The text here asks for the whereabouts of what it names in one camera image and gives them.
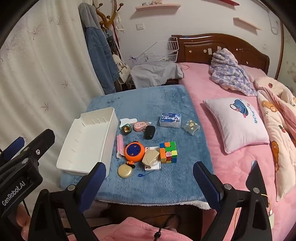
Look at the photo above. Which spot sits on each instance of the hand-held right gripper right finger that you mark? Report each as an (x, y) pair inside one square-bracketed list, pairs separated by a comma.
[(205, 185)]

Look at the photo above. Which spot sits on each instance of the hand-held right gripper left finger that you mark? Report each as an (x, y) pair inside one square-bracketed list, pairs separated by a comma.
[(93, 183)]

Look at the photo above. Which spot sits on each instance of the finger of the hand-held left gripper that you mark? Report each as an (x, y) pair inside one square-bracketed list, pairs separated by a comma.
[(14, 146), (40, 143)]

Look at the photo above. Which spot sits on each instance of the white plastic storage bin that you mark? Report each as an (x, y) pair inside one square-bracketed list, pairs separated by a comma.
[(87, 143)]

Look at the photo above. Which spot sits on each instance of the orange and blue round toy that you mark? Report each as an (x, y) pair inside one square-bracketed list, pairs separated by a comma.
[(134, 151)]

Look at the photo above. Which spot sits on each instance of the black power adapter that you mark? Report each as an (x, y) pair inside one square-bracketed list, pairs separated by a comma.
[(149, 132)]

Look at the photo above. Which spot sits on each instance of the person's left hand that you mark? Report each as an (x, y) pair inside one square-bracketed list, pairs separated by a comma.
[(23, 215)]

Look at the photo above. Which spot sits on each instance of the pink bed sheet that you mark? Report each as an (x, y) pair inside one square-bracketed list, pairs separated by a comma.
[(231, 166)]

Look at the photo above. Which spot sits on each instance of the gold round compact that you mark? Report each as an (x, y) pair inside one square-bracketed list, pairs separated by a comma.
[(124, 171)]

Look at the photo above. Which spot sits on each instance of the blue fleece blanket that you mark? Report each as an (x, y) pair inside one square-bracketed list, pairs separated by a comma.
[(161, 185)]

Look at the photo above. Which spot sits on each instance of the pink packet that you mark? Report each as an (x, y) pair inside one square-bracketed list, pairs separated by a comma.
[(120, 144)]

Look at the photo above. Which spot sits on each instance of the multicoloured puzzle cube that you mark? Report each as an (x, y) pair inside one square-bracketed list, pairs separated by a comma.
[(168, 151)]

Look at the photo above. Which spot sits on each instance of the dark wooden table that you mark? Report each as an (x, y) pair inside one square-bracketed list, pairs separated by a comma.
[(138, 210)]

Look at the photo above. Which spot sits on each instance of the pink clothing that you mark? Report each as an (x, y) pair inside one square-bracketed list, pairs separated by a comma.
[(129, 229)]

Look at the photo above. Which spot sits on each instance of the clear patterned small pouch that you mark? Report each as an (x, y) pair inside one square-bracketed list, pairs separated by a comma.
[(190, 127)]

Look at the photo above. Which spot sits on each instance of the beige folded box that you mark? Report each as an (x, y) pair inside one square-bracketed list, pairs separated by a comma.
[(150, 157)]

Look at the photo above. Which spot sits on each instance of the green and gold trinket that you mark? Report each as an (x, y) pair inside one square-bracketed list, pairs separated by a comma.
[(126, 129)]

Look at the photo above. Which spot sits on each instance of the white printed pillow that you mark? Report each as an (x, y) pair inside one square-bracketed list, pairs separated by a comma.
[(235, 125)]

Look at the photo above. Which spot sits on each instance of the white plastic piece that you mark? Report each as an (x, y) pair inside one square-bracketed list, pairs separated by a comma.
[(126, 121)]

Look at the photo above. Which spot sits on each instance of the pink round case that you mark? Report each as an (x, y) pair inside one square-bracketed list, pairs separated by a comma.
[(139, 126)]

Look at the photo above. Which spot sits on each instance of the clear box with blue label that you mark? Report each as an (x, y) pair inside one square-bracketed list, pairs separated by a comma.
[(170, 120)]

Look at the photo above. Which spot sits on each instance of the white patterned curtain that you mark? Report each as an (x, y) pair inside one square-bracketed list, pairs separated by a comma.
[(46, 69)]

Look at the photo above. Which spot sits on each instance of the cartoon print quilt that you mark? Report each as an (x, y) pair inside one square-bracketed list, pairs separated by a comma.
[(277, 139)]

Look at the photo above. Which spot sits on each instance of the blue denim jacket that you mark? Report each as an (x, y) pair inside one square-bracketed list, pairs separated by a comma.
[(99, 55)]

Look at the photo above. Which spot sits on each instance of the white handbag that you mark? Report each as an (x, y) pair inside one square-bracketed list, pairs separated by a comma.
[(122, 69)]

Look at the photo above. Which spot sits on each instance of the purple floral blanket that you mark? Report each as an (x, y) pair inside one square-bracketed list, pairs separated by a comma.
[(231, 71)]

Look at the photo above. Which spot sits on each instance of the grey cloth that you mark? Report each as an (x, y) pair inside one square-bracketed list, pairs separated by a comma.
[(152, 74)]

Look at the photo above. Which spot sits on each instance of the dark wooden headboard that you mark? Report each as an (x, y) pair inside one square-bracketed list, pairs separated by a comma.
[(201, 49)]

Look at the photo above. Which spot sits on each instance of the grey hooded jacket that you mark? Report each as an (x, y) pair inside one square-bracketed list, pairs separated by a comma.
[(86, 14)]

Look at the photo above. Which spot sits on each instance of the wooden coat rack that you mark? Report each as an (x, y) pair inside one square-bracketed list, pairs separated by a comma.
[(106, 18)]

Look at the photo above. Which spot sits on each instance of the white light switch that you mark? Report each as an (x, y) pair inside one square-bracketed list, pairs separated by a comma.
[(140, 26)]

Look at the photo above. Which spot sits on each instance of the pink straight wall shelf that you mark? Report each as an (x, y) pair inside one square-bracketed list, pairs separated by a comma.
[(246, 23)]

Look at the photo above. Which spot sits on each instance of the pink curved wall shelf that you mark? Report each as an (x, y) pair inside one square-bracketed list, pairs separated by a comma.
[(157, 7)]

